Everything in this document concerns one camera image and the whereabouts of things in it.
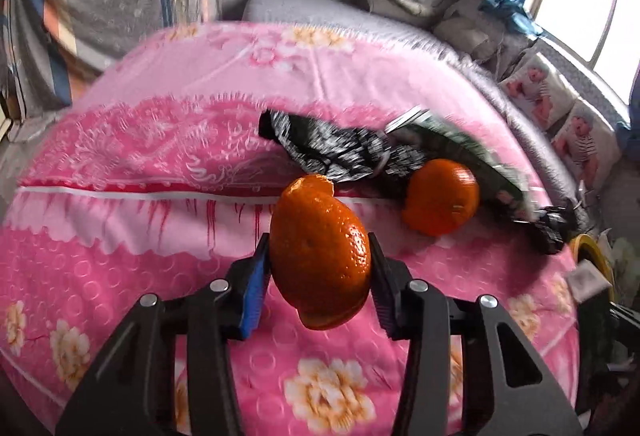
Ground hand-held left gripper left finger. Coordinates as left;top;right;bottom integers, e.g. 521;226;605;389
54;232;273;436

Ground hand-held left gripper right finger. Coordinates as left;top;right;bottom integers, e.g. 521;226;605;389
367;231;586;436

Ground orange peel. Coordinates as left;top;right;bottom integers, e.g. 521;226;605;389
269;173;373;331

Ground whole orange mandarin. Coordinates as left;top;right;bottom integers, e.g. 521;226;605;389
401;158;481;237

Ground black plastic bag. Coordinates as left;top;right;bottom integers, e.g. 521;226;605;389
527;205;578;256
257;108;428;197

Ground black bin with gold rim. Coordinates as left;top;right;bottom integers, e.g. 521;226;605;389
567;235;640;417

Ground pink floral blanket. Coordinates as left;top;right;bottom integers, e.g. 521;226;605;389
0;21;583;436

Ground white tissues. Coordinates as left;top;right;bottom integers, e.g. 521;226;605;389
597;228;615;263

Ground green plastic bag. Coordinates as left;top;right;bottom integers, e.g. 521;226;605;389
612;236;640;289

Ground baby print pillow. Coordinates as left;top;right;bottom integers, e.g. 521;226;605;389
550;101;626;189
500;53;576;132

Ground grey pillow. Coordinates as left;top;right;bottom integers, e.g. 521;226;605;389
434;0;501;62

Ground grey bolster cushion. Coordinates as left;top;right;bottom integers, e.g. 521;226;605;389
357;0;401;15

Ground purple blue curtain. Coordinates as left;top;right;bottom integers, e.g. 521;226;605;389
616;66;640;148

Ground window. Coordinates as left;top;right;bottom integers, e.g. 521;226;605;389
520;0;640;82

